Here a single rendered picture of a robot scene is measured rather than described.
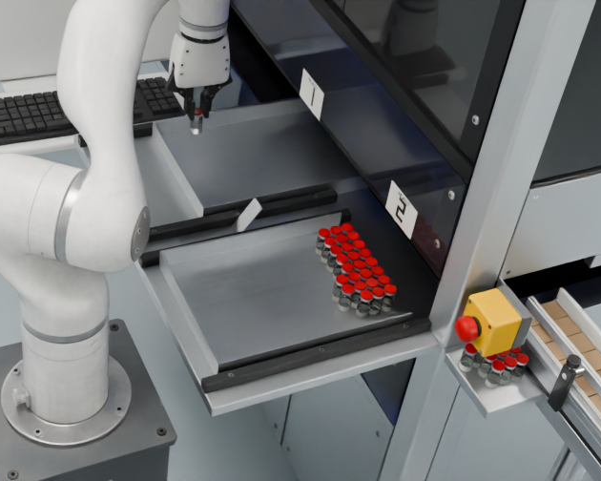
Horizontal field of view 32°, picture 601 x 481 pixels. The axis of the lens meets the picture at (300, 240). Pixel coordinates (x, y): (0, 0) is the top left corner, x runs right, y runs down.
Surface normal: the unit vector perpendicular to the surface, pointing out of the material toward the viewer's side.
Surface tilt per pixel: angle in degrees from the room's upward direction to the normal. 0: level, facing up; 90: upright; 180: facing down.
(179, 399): 0
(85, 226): 56
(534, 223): 90
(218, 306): 0
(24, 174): 9
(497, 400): 0
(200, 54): 89
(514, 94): 90
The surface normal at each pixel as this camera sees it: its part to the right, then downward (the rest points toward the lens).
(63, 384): 0.10, 0.68
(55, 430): 0.13, -0.73
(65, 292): 0.39, -0.29
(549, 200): 0.43, 0.65
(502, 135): -0.89, 0.21
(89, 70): 0.00, 0.04
